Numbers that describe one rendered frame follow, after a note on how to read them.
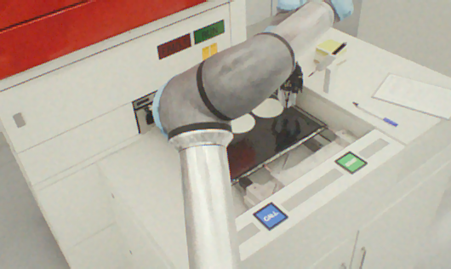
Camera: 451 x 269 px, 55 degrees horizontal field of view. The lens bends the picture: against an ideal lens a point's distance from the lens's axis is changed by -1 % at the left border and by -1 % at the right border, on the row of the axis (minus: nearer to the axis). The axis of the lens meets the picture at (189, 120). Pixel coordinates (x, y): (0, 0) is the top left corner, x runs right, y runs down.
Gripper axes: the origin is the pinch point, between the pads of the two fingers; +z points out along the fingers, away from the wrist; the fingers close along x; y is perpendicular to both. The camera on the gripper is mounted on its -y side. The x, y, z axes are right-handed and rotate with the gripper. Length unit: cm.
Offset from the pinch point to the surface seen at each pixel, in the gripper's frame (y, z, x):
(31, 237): -13, 91, -123
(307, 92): -0.5, -3.4, 6.2
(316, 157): 21.0, 3.3, 6.9
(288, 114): 4.2, 1.4, 0.2
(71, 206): 24, 22, -69
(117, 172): 21, 9, -51
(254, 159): 24.0, 1.3, -10.1
